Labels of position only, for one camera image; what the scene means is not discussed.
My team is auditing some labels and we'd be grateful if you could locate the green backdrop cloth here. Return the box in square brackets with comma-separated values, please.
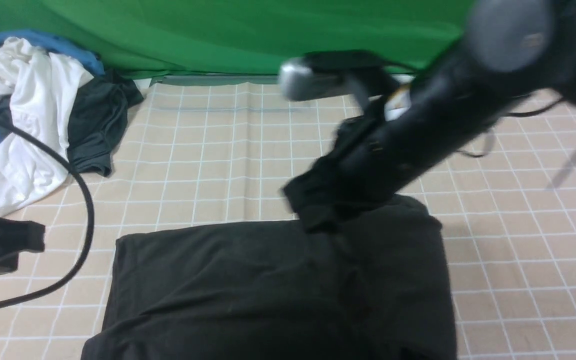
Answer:
[0, 0, 473, 78]

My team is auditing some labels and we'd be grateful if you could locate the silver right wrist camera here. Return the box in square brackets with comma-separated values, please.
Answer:
[278, 50, 394, 102]

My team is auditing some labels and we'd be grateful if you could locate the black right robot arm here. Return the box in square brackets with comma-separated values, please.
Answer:
[278, 0, 576, 233]

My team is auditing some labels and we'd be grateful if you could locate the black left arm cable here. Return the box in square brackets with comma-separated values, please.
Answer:
[0, 114, 95, 316]

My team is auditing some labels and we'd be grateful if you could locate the white crumpled garment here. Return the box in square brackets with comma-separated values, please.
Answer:
[0, 37, 93, 216]

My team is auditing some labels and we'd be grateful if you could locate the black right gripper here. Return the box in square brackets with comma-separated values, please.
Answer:
[282, 116, 406, 234]

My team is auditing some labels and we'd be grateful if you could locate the beige checkered tablecloth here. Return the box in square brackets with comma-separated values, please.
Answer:
[0, 82, 576, 360]

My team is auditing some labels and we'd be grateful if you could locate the blue crumpled garment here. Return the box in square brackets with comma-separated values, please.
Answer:
[0, 29, 105, 142]

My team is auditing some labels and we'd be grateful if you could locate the dark gray long-sleeve top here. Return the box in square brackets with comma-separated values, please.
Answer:
[81, 194, 458, 360]

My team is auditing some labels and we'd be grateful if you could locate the dark teal crumpled garment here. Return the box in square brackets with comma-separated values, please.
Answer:
[0, 68, 144, 178]

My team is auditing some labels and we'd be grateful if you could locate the gray-green metal bar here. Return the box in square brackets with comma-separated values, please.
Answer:
[150, 73, 278, 87]

